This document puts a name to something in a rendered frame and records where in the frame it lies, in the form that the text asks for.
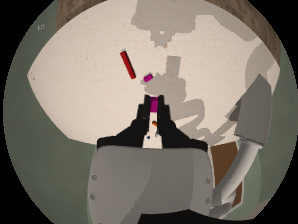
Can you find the red rod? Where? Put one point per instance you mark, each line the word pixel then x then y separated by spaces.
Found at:
pixel 128 64

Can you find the magenta rod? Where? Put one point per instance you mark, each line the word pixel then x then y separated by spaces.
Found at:
pixel 148 77
pixel 153 104

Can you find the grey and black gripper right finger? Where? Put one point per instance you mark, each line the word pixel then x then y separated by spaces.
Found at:
pixel 174 138

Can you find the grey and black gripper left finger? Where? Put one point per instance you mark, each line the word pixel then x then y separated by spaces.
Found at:
pixel 134 134

